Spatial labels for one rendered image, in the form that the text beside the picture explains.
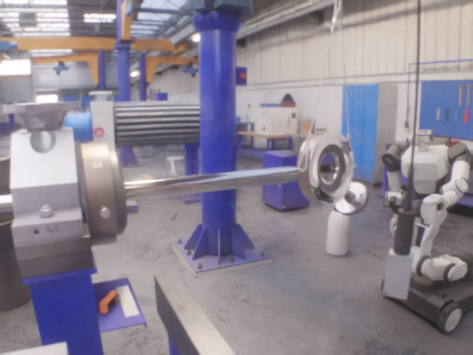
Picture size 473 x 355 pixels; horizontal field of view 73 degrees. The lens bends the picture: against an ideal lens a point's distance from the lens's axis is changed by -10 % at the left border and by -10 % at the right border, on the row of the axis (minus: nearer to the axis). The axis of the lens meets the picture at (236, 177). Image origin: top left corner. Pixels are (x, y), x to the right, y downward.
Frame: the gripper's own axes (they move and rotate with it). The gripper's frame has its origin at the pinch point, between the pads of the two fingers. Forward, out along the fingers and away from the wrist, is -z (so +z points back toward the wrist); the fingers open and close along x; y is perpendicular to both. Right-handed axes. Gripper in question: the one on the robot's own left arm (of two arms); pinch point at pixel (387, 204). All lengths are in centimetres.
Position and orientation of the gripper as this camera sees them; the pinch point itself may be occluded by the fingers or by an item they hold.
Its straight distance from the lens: 193.1
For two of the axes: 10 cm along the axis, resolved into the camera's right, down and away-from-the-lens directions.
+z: 6.1, 0.8, -7.9
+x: 6.3, 5.5, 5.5
